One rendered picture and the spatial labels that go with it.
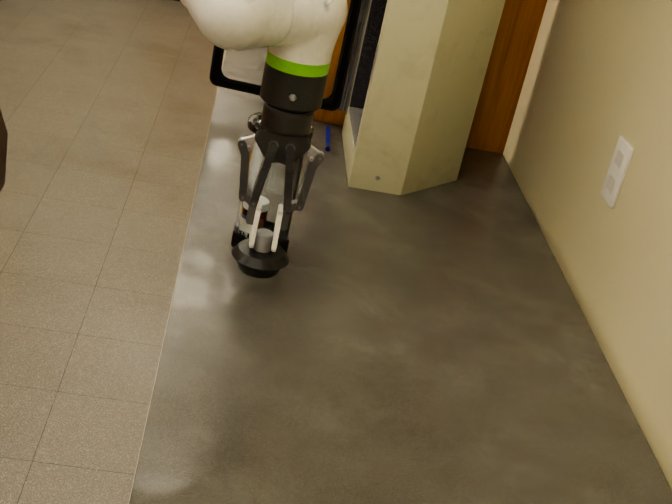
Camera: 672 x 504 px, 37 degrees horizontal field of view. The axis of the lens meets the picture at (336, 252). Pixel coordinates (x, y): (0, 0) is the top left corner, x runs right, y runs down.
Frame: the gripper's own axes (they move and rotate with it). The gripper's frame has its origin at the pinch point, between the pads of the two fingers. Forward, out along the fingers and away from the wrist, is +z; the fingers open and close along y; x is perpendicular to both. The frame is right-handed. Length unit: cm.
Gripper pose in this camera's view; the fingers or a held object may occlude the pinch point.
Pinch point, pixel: (266, 226)
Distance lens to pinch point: 158.7
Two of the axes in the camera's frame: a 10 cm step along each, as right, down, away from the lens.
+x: 0.3, 4.5, -8.9
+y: -9.8, -1.7, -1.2
